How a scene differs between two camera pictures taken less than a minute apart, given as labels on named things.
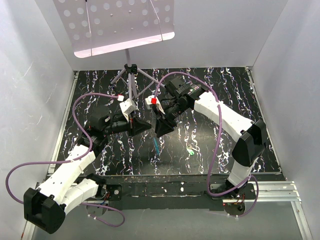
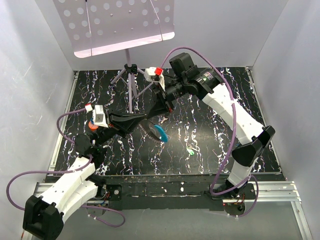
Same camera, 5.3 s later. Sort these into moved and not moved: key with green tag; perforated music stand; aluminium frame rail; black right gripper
Moved: black right gripper
Not moved: key with green tag; perforated music stand; aluminium frame rail
